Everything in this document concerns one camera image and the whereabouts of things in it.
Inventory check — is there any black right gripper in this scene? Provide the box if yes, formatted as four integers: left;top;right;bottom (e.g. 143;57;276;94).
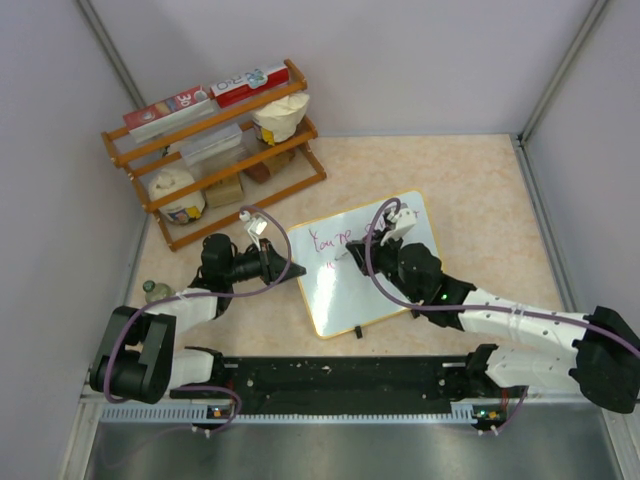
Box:
348;227;422;304

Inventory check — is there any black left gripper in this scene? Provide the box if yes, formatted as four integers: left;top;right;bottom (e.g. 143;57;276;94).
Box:
224;237;305;286

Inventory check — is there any yellow framed whiteboard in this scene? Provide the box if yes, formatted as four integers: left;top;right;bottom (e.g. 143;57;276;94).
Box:
285;189;442;340

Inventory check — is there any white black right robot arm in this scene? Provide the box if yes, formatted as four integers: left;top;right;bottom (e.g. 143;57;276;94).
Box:
346;240;639;414

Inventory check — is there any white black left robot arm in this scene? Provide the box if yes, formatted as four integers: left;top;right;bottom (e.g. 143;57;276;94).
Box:
89;234;306;404

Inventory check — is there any tan sponge stack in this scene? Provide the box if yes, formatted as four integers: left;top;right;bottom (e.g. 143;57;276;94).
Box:
204;174;245;208

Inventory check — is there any reddish brown sponge stack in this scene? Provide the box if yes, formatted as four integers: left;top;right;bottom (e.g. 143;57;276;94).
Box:
243;150;295;184

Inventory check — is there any orange wooden shelf rack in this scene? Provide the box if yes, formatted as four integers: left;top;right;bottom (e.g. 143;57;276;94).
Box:
101;59;327;251

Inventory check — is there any small glass bottle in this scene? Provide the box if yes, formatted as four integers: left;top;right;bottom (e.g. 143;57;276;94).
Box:
142;280;175;304

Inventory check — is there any clear plastic box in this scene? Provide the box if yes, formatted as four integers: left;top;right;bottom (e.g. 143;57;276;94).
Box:
179;124;243;166

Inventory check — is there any upper white paper-lid jar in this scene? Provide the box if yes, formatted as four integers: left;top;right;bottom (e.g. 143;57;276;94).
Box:
252;92;310;146

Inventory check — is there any white paper-lid jar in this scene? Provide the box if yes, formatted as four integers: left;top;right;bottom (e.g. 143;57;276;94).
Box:
252;92;310;146
147;167;207;227

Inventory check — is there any lower white paper-lid jar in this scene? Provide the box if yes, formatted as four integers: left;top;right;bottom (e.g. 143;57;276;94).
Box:
147;167;207;227

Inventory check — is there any red white wrap box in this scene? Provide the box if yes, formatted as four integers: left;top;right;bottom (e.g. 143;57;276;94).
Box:
209;62;289;108

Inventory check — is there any red foil wrap box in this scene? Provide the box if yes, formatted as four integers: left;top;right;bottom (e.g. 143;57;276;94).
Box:
123;85;215;143

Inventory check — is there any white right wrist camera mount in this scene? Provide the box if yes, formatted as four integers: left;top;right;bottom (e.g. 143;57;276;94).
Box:
380;206;417;246

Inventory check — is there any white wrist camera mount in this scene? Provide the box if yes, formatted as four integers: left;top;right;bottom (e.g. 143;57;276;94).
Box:
239;210;268;248
380;206;417;246

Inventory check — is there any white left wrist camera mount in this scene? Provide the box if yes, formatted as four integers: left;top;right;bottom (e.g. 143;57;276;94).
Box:
239;210;268;248

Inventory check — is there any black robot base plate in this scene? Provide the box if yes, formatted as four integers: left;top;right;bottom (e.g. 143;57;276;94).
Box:
190;354;523;416

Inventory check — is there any grey slotted cable duct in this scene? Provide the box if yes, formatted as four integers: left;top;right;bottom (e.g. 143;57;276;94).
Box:
102;402;506;426

